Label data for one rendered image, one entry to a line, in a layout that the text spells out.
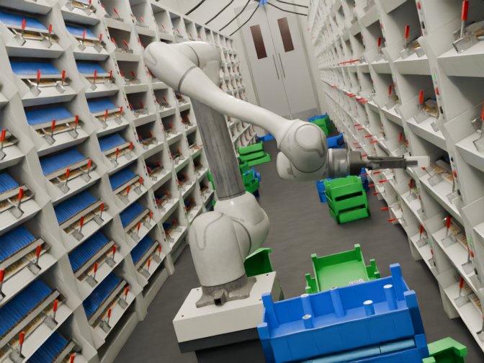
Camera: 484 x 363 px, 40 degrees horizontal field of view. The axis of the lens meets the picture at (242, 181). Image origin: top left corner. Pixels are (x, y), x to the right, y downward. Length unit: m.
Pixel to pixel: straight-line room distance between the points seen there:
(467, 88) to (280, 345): 0.68
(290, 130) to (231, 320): 0.63
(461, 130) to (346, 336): 0.53
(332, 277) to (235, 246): 0.69
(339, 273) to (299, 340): 1.49
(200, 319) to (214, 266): 0.17
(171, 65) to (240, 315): 0.81
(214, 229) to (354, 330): 0.95
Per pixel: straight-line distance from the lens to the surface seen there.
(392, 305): 1.39
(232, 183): 2.32
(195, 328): 2.15
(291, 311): 1.49
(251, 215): 2.32
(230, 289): 2.19
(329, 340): 1.30
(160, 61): 2.17
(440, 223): 2.30
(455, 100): 1.54
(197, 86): 2.12
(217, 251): 2.15
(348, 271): 2.78
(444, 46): 1.53
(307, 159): 1.84
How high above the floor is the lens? 0.92
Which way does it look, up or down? 8 degrees down
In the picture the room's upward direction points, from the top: 15 degrees counter-clockwise
